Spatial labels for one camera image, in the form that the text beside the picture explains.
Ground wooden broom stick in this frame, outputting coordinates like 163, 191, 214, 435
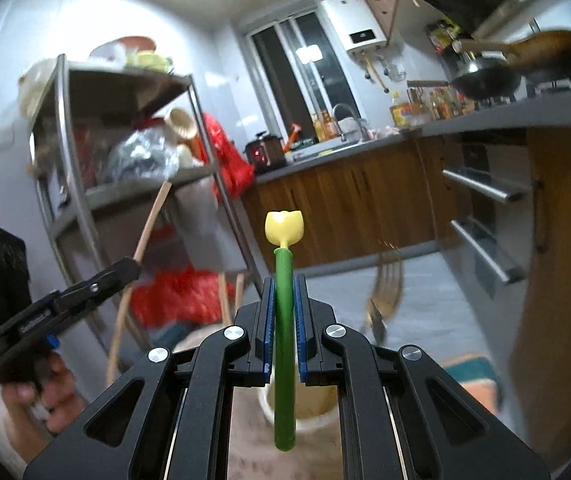
106, 180, 173, 385

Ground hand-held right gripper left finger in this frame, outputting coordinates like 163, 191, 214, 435
22, 275, 273, 480

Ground brown wok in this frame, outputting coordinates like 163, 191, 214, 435
451, 29, 571, 83

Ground white water heater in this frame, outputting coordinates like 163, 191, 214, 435
320, 0, 391, 56

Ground chrome kitchen faucet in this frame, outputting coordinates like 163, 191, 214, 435
332, 103, 369, 141

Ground orange drink bottles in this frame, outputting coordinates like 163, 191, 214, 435
312, 110, 339, 142

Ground gold fork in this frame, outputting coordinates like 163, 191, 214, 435
363, 250, 406, 343

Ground green-stemmed yellow tulip spoon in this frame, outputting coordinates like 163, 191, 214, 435
264, 210, 306, 453

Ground yellow cooking oil bottle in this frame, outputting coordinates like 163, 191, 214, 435
389, 91, 413, 128

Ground white plastic bag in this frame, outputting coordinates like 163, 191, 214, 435
172, 180, 221, 271

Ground dark red pressure cooker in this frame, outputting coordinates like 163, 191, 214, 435
244, 131, 287, 170

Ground metal shelf rack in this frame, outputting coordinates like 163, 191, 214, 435
18, 55, 266, 361

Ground large crumpled red plastic bag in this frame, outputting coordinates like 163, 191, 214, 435
130, 265, 243, 331

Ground beige woven basket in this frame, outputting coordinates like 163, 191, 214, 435
162, 107, 201, 141

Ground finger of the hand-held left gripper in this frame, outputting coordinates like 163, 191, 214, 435
50, 257, 142, 333

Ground row of condiment bottles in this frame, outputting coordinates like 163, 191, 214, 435
408, 86, 476, 121

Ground kitchen window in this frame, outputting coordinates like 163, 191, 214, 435
238, 7, 366, 131

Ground person's left forearm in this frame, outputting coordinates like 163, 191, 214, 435
0, 390, 61, 471

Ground wooden base cabinets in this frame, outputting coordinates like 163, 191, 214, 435
240, 127, 571, 471

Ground clear plastic bag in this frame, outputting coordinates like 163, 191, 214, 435
108, 127, 181, 183

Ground black wok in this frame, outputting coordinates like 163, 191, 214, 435
406, 62, 521, 101

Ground grey kitchen countertop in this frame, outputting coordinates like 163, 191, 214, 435
255, 87, 571, 183

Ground dishes on rack top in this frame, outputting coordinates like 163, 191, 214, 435
90, 35, 173, 73

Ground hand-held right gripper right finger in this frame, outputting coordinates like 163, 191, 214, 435
295, 275, 551, 480

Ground yellow black snack packet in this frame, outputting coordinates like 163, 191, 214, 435
425, 19, 461, 53

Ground built-in steel oven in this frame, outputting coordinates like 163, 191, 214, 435
440, 132, 541, 301

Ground person's left hand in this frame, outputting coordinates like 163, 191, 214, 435
0, 347, 91, 441

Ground printed tablecloth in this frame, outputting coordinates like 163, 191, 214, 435
165, 325, 503, 480

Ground white floral ceramic cutlery holder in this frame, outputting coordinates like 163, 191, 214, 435
172, 325, 346, 436

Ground hanging red plastic bag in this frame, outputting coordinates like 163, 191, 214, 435
192, 112, 256, 201

